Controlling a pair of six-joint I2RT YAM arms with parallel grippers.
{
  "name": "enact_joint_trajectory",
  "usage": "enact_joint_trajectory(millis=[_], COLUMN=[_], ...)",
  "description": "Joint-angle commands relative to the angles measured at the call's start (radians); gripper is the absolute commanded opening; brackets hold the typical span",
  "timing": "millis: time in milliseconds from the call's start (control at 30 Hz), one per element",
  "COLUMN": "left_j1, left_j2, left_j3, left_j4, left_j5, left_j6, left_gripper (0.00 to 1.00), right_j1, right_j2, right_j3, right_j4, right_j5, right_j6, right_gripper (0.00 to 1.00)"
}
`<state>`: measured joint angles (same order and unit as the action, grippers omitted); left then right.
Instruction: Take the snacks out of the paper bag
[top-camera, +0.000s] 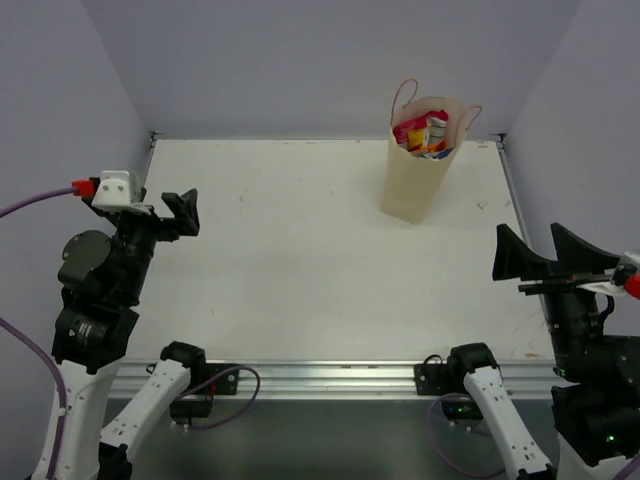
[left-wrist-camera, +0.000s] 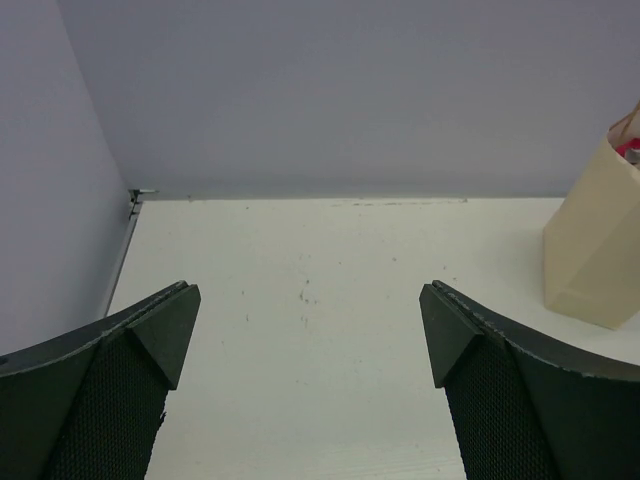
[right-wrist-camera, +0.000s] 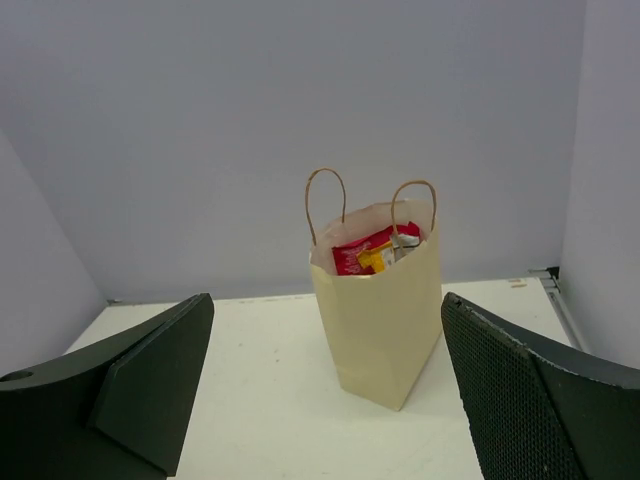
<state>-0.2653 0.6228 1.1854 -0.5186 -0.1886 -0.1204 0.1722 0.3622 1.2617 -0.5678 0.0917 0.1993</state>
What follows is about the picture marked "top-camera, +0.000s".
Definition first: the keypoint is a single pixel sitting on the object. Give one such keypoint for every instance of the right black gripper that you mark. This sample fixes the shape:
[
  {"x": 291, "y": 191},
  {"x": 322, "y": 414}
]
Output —
[{"x": 576, "y": 257}]

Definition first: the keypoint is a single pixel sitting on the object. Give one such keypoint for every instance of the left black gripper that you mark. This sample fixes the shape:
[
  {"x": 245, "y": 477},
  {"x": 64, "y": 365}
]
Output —
[{"x": 151, "y": 220}]

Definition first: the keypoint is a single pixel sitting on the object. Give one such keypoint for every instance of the beige paper bag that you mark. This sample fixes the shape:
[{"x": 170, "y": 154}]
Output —
[{"x": 412, "y": 181}]

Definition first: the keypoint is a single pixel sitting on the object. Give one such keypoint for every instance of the red candy packet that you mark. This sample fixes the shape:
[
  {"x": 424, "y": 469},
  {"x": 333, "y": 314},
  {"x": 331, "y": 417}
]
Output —
[{"x": 400, "y": 130}]

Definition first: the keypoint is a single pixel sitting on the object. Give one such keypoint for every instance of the yellow snack bar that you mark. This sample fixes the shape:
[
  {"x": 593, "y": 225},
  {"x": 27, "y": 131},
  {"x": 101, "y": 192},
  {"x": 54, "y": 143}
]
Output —
[{"x": 417, "y": 139}]

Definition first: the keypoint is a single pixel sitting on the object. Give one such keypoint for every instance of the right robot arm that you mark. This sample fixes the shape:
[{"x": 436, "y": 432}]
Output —
[{"x": 596, "y": 416}]

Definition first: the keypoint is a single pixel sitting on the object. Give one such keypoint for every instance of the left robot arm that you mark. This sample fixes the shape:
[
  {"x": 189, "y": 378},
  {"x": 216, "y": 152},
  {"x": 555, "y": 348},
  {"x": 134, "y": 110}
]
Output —
[{"x": 102, "y": 278}]

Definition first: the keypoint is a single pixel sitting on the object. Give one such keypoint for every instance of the pink white snack bag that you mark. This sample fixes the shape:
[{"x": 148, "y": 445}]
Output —
[{"x": 436, "y": 121}]

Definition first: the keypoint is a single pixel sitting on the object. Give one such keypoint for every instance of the orange snack packet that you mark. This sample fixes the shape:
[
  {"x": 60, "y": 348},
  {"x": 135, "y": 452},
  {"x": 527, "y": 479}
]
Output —
[{"x": 431, "y": 149}]

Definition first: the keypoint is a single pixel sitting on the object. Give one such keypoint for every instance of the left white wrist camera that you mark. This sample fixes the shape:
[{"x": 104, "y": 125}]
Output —
[{"x": 120, "y": 191}]

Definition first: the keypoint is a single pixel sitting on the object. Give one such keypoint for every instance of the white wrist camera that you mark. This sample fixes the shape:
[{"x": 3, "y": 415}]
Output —
[
  {"x": 624, "y": 281},
  {"x": 120, "y": 191}
]

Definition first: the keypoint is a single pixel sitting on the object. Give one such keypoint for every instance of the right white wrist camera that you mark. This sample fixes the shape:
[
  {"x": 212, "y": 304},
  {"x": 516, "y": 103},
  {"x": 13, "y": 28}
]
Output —
[{"x": 624, "y": 281}]

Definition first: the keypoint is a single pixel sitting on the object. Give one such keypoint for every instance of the aluminium mounting rail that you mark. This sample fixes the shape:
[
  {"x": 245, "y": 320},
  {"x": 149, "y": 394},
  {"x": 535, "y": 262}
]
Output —
[{"x": 383, "y": 380}]

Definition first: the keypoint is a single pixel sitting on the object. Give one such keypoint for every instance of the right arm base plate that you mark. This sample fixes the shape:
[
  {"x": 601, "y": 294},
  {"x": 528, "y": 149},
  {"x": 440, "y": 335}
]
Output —
[{"x": 432, "y": 378}]

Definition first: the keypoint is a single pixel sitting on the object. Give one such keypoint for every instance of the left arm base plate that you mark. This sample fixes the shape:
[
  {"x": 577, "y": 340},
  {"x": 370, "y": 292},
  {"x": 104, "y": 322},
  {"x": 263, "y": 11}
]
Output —
[{"x": 193, "y": 407}]

